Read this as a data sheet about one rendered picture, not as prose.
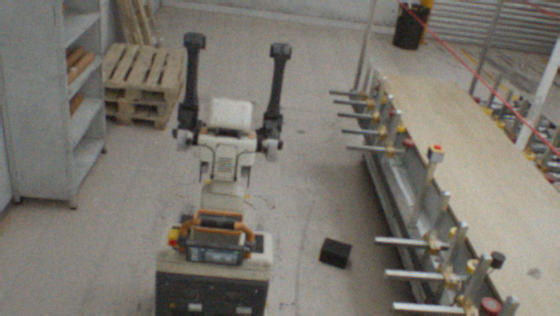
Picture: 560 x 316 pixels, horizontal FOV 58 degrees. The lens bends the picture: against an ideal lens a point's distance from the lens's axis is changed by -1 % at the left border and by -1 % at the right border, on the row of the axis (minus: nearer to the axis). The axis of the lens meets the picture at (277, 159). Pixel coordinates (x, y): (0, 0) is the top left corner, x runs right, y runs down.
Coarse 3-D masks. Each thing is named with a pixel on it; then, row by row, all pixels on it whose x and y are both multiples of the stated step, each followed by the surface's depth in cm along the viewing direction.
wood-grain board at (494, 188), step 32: (416, 96) 424; (448, 96) 435; (416, 128) 367; (448, 128) 375; (480, 128) 383; (448, 160) 329; (480, 160) 335; (512, 160) 342; (480, 192) 298; (512, 192) 303; (544, 192) 308; (480, 224) 268; (512, 224) 272; (544, 224) 277; (512, 256) 247; (544, 256) 251; (512, 288) 226; (544, 288) 229
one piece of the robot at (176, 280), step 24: (168, 240) 226; (240, 240) 245; (264, 240) 248; (168, 264) 232; (192, 264) 233; (216, 264) 233; (264, 264) 234; (168, 288) 240; (192, 288) 240; (216, 288) 240; (240, 288) 240; (264, 288) 241; (168, 312) 247; (192, 312) 248; (216, 312) 248; (240, 312) 248; (264, 312) 251
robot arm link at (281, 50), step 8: (280, 48) 251; (288, 48) 251; (280, 56) 247; (288, 56) 247; (280, 64) 249; (280, 72) 250; (280, 80) 252; (272, 88) 254; (280, 88) 253; (272, 96) 255; (280, 96) 256; (272, 104) 256; (264, 112) 260; (272, 112) 257; (264, 120) 259; (280, 120) 260; (264, 128) 260; (280, 128) 260
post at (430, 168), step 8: (432, 168) 272; (424, 176) 277; (432, 176) 275; (424, 184) 277; (424, 192) 280; (416, 200) 285; (424, 200) 282; (416, 208) 285; (416, 216) 288; (416, 224) 291
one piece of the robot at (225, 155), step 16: (208, 144) 242; (224, 144) 242; (240, 144) 242; (256, 144) 251; (208, 160) 245; (224, 160) 245; (240, 160) 245; (208, 176) 249; (224, 176) 248; (240, 176) 250; (208, 192) 260; (224, 192) 259; (240, 192) 264; (208, 208) 265; (224, 208) 264; (240, 208) 265
